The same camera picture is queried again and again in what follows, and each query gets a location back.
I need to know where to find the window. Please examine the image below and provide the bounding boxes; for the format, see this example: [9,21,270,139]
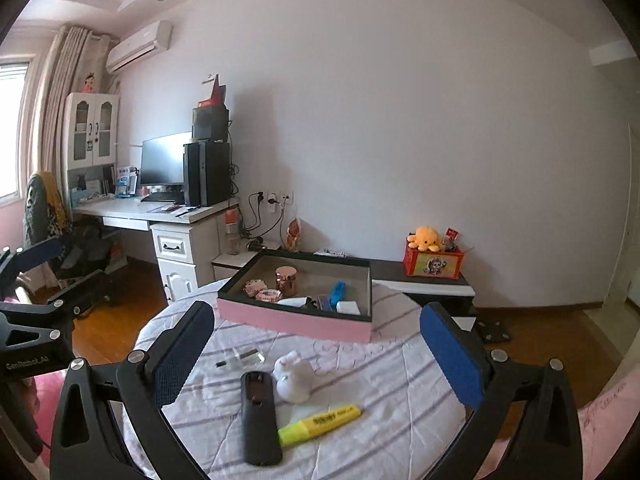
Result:
[0,59,32,207]

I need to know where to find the white door frame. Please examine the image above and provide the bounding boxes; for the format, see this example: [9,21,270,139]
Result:
[589,39,640,312]

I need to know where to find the white glass-door cabinet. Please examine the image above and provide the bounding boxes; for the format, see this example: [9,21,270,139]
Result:
[63,92,121,197]

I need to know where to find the clear glass bottle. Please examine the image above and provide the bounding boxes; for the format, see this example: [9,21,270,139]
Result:
[214,349,265,369]

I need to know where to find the blue packet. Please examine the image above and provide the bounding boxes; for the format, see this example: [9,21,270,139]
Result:
[114,164,139,197]

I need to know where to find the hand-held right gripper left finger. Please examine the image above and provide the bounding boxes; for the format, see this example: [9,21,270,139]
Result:
[50,301,216,480]

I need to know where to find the black computer tower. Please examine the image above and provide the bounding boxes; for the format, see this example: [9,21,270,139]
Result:
[182,139,232,207]

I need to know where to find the pink embroidered blanket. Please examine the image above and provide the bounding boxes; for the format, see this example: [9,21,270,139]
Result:
[574,379,632,480]

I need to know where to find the white air conditioner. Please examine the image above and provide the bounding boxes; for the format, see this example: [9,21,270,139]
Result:
[104,20,174,74]

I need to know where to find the pink storage box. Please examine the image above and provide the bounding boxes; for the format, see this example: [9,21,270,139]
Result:
[216,249,374,344]

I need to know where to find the beige curtain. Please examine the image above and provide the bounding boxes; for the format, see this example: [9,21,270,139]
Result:
[19,24,120,197]

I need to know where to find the white rabbit figurine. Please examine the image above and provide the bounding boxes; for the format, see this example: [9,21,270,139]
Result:
[272,352,316,404]

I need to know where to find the black computer monitor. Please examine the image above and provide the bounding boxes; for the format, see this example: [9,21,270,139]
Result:
[139,132,194,197]

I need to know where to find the rose gold jar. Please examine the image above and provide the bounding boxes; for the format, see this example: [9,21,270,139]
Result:
[274,265,300,297]

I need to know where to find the red paper bag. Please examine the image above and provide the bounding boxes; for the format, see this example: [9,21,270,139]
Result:
[199,73,227,109]

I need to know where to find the yellow octopus plush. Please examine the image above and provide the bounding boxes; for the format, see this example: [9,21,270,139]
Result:
[406,225,444,253]

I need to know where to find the yellow highlighter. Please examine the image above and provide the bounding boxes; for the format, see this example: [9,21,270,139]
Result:
[277,403,363,447]

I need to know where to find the black box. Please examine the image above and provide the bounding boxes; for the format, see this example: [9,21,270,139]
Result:
[191,105,231,142]

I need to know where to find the black floor scale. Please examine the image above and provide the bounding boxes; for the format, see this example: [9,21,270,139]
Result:
[474,319,512,344]

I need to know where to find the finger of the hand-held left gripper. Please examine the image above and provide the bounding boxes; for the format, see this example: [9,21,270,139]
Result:
[0,269,115,349]
[0,236,66,294]

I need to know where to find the pink cloth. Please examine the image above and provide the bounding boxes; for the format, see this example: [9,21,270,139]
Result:
[29,367,68,463]

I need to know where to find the black and white low cabinet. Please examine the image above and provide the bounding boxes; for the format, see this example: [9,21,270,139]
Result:
[211,247,476,322]

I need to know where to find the red printed box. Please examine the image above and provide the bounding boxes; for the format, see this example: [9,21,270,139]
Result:
[403,247,466,280]

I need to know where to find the orange drink bottle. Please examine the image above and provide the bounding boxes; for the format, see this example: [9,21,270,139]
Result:
[224,208,241,256]

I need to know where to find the white desk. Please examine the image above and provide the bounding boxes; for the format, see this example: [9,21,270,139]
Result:
[72,194,242,303]

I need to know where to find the black remote control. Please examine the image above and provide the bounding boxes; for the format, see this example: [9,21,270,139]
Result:
[240,370,284,465]

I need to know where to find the chair with clothes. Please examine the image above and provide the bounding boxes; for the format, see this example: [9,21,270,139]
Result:
[24,170,122,307]

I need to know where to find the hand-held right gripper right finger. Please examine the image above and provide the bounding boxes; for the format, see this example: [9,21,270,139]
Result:
[419,301,585,480]

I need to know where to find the white wall outlets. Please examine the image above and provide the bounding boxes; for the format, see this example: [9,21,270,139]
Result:
[249,189,294,207]

